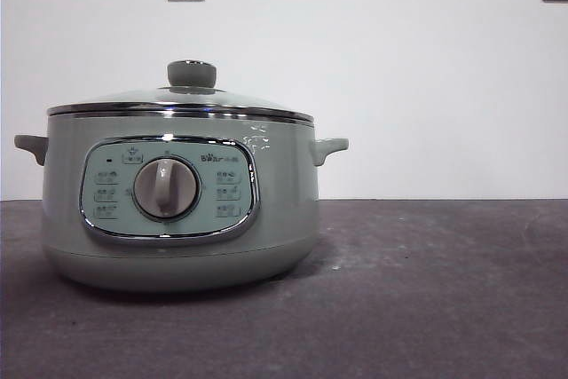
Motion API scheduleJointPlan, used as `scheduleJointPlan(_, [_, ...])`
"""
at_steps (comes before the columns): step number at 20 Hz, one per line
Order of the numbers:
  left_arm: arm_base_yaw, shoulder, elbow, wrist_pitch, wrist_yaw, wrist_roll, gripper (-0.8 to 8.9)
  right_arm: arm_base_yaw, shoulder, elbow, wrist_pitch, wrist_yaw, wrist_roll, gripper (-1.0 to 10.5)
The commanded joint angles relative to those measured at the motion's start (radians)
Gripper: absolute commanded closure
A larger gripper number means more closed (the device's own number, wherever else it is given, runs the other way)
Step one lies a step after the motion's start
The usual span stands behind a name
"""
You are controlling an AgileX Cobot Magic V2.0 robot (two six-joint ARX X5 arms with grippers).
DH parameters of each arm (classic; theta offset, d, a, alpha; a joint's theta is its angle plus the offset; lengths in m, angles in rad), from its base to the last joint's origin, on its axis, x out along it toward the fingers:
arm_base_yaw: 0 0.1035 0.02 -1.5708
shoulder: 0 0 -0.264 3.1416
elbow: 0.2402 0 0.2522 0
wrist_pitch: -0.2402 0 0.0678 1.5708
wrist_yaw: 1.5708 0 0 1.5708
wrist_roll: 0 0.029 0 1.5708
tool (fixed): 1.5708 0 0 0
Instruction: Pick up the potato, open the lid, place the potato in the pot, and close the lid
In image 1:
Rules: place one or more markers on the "glass lid with green knob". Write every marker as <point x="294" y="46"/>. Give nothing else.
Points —
<point x="191" y="73"/>

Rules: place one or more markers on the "pale green electric cooking pot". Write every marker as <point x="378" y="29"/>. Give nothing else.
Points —
<point x="284" y="201"/>

